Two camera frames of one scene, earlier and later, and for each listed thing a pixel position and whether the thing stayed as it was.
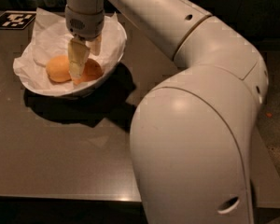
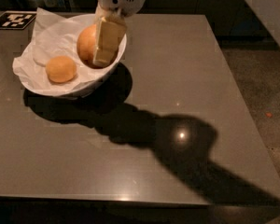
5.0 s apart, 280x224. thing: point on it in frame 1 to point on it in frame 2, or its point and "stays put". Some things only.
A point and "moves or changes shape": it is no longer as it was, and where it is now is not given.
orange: (91, 71) moves or changes shape
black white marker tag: (13, 20) stays put
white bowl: (121, 46) stays put
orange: (58, 69) stays put
